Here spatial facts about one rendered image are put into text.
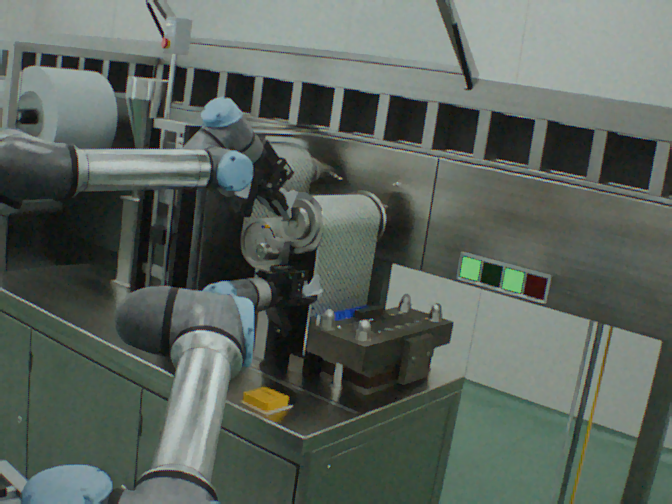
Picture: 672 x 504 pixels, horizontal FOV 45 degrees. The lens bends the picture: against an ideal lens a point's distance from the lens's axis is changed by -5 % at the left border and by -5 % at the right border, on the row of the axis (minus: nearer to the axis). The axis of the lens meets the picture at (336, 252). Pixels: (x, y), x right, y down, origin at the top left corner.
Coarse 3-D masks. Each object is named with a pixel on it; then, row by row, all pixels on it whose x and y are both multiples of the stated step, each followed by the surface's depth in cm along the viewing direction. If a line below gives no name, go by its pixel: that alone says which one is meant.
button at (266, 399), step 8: (248, 392) 176; (256, 392) 177; (264, 392) 177; (272, 392) 178; (248, 400) 175; (256, 400) 174; (264, 400) 173; (272, 400) 174; (280, 400) 175; (264, 408) 172; (272, 408) 174
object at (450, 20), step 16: (160, 0) 256; (448, 0) 188; (448, 16) 193; (160, 32) 264; (448, 32) 198; (464, 32) 199; (240, 48) 254; (256, 48) 249; (272, 48) 246; (464, 48) 201; (384, 64) 222; (400, 64) 219; (416, 64) 217; (464, 64) 200
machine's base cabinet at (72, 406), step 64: (0, 320) 236; (0, 384) 239; (64, 384) 217; (128, 384) 200; (0, 448) 242; (64, 448) 220; (128, 448) 202; (256, 448) 175; (320, 448) 169; (384, 448) 191; (448, 448) 218
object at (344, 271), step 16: (320, 256) 197; (336, 256) 202; (352, 256) 208; (368, 256) 213; (320, 272) 198; (336, 272) 204; (352, 272) 209; (368, 272) 215; (320, 288) 200; (336, 288) 205; (352, 288) 211; (368, 288) 217; (320, 304) 201; (336, 304) 207; (352, 304) 212
